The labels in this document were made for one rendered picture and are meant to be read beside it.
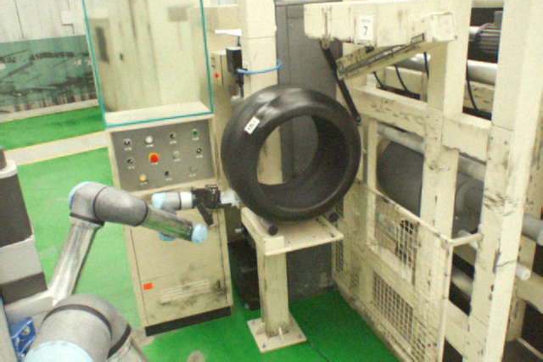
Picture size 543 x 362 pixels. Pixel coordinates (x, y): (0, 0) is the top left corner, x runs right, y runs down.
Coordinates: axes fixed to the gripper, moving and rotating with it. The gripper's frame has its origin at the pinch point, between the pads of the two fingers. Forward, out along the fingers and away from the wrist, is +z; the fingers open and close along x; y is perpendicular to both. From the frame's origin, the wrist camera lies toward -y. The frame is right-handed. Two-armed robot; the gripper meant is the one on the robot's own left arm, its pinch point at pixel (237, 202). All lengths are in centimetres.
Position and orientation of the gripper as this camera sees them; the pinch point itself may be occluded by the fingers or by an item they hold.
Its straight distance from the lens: 191.8
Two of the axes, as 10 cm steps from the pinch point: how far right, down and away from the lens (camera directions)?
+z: 9.5, -0.4, 3.0
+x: -3.0, -3.0, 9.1
